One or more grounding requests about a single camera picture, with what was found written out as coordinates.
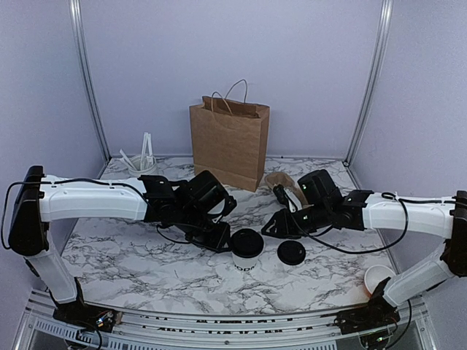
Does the white orange paper cup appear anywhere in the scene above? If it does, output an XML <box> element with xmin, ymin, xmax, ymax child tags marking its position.
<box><xmin>364</xmin><ymin>265</ymin><xmax>395</xmax><ymax>295</ymax></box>

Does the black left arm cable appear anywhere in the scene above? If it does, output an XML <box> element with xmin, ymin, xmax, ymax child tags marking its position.
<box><xmin>0</xmin><ymin>176</ymin><xmax>205</xmax><ymax>251</ymax></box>

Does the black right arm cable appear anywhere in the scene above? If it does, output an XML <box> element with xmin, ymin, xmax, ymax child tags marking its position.
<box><xmin>275</xmin><ymin>184</ymin><xmax>460</xmax><ymax>256</ymax></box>

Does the brown paper bag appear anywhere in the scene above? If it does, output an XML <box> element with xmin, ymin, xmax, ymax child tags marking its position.
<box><xmin>189</xmin><ymin>91</ymin><xmax>270</xmax><ymax>192</ymax></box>

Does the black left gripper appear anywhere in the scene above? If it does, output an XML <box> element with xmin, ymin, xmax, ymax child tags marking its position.
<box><xmin>177</xmin><ymin>204</ymin><xmax>234</xmax><ymax>254</ymax></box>

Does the black cup lid stack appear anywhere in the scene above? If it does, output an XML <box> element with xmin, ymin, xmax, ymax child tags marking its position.
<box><xmin>277</xmin><ymin>240</ymin><xmax>306</xmax><ymax>265</ymax></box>

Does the right aluminium frame post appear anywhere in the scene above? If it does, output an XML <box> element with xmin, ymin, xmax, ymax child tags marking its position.
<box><xmin>344</xmin><ymin>0</ymin><xmax>393</xmax><ymax>167</ymax></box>

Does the left aluminium frame post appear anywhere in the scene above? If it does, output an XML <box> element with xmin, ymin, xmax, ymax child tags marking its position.
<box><xmin>69</xmin><ymin>0</ymin><xmax>111</xmax><ymax>163</ymax></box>

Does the aluminium frame post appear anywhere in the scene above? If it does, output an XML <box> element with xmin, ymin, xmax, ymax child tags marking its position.
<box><xmin>344</xmin><ymin>0</ymin><xmax>393</xmax><ymax>167</ymax></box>
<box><xmin>69</xmin><ymin>0</ymin><xmax>111</xmax><ymax>163</ymax></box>

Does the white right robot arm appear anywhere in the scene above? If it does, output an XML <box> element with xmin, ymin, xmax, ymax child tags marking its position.
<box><xmin>261</xmin><ymin>169</ymin><xmax>466</xmax><ymax>334</ymax></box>

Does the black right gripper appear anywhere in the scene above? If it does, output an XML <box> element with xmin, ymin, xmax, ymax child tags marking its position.
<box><xmin>261</xmin><ymin>202</ymin><xmax>331</xmax><ymax>240</ymax></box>

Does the brown cardboard cup carrier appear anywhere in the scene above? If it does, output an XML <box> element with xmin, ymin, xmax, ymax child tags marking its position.
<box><xmin>264</xmin><ymin>172</ymin><xmax>310</xmax><ymax>212</ymax></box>

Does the white cup with stirrers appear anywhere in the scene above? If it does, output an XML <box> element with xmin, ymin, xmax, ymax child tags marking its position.
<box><xmin>119</xmin><ymin>132</ymin><xmax>158</xmax><ymax>177</ymax></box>

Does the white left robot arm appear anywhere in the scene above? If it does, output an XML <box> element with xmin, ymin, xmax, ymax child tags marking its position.
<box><xmin>1</xmin><ymin>166</ymin><xmax>236</xmax><ymax>333</ymax></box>

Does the black plastic cup lid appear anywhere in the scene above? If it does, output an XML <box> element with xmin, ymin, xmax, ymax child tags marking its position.
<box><xmin>230</xmin><ymin>228</ymin><xmax>264</xmax><ymax>258</ymax></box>

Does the white paper coffee cup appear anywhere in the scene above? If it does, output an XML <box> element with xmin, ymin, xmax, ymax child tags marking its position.
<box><xmin>232</xmin><ymin>254</ymin><xmax>259</xmax><ymax>275</ymax></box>

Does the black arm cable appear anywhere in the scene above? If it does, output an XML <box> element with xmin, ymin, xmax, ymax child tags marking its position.
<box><xmin>275</xmin><ymin>184</ymin><xmax>460</xmax><ymax>256</ymax></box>
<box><xmin>0</xmin><ymin>176</ymin><xmax>205</xmax><ymax>251</ymax></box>

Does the aluminium front rail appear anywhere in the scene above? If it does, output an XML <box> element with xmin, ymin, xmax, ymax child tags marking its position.
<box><xmin>12</xmin><ymin>290</ymin><xmax>440</xmax><ymax>349</ymax></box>

